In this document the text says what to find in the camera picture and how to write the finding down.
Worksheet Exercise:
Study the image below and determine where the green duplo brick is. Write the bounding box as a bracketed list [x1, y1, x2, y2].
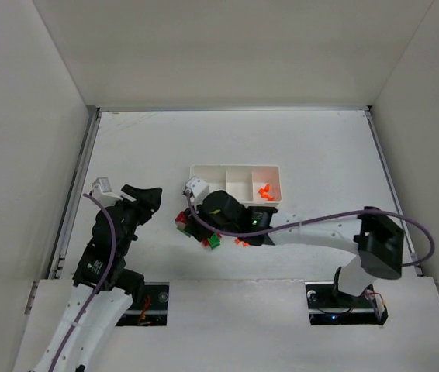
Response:
[206, 233, 221, 250]

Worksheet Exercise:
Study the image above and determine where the red curved duplo brick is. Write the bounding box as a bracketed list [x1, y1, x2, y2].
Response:
[175, 211, 191, 237]

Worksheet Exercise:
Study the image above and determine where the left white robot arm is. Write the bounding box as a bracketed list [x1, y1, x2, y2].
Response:
[33, 177, 163, 371]

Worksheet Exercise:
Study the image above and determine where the white three-compartment plastic bin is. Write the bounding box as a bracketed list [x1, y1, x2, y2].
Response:
[190, 164, 282, 206]

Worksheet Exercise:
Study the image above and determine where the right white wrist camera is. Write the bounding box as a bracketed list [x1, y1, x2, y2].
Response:
[185, 176, 209, 199]

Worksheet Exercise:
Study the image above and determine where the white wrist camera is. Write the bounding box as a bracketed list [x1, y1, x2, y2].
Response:
[88, 177, 122, 208]
[185, 176, 209, 199]

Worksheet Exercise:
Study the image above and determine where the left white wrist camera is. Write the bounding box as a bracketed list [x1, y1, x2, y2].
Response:
[88, 177, 122, 208]

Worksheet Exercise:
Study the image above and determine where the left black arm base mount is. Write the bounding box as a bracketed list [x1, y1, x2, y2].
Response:
[116, 282, 170, 327]

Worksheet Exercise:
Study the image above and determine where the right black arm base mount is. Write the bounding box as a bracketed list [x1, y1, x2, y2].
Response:
[305, 267, 389, 326]

